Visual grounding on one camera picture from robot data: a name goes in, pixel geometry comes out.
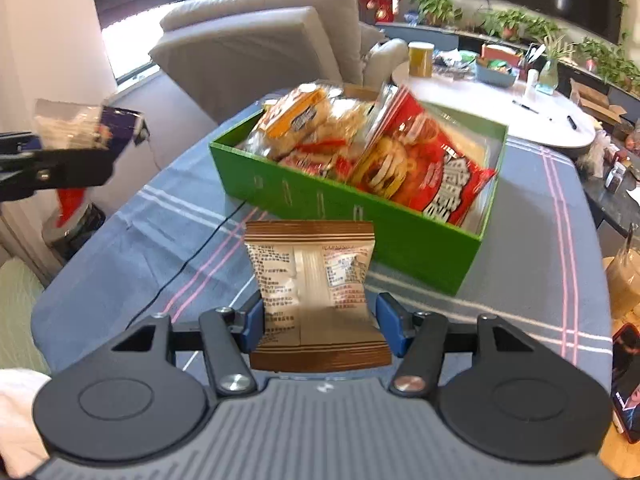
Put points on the brown white snack packet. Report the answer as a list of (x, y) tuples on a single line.
[(311, 277)]

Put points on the blue snack tray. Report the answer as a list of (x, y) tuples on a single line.
[(497, 73)]

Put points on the blue striped tablecloth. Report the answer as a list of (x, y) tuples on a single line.
[(176, 250)]

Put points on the smartphone with red case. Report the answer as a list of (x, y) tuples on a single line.
[(625, 381)]

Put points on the black marker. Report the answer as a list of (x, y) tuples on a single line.
[(573, 124)]

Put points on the red noodle snack bag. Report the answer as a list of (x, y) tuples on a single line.
[(423, 160)]

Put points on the clear bag of crackers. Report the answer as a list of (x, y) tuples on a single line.
[(348, 122)]

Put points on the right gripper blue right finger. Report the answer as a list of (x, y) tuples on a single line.
[(418, 340)]

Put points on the glass vase with plant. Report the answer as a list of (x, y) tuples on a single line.
[(556, 47)]

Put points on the small red white snack pack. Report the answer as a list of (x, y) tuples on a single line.
[(72, 126)]

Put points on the red chip bag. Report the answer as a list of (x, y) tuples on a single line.
[(328, 159)]

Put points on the cardboard box on floor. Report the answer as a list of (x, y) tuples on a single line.
[(595, 104)]

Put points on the white round coffee table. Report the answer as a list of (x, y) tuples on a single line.
[(549, 128)]

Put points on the dark marble round table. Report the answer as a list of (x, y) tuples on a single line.
[(609, 176)]

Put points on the yellow canister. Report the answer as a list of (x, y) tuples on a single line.
[(421, 56)]

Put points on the green cardboard box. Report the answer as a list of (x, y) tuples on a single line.
[(434, 252)]

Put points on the beige sofa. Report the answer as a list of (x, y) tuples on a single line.
[(226, 54)]

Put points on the black pen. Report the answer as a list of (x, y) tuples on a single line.
[(525, 107)]

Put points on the orange cracker pack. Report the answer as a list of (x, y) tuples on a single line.
[(288, 121)]

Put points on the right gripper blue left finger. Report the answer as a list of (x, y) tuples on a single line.
[(227, 336)]

